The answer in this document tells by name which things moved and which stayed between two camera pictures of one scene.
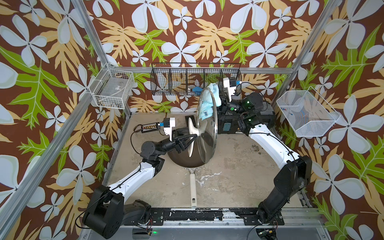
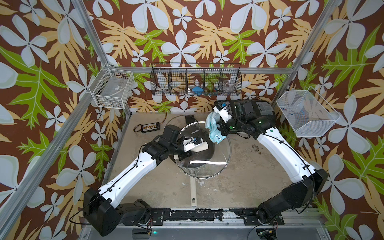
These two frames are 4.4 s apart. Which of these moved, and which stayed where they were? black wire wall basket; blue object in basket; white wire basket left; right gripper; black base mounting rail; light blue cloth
Moved: right gripper; light blue cloth
Stayed: black base mounting rail; black wire wall basket; blue object in basket; white wire basket left
